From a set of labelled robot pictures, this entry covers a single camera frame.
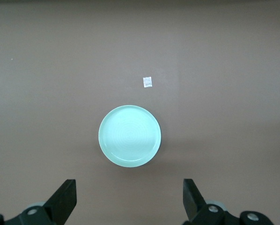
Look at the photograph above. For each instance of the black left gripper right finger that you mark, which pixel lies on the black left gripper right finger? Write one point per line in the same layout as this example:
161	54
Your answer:
191	199

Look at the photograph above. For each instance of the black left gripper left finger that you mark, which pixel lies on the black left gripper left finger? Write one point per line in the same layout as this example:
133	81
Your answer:
62	201

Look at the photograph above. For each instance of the small square tape piece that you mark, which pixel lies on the small square tape piece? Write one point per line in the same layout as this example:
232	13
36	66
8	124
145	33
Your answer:
147	82

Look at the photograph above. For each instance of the light green round plate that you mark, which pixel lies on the light green round plate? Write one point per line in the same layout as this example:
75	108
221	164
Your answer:
130	136

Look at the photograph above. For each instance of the brown table cloth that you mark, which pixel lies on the brown table cloth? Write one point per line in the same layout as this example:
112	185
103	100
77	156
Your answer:
48	93

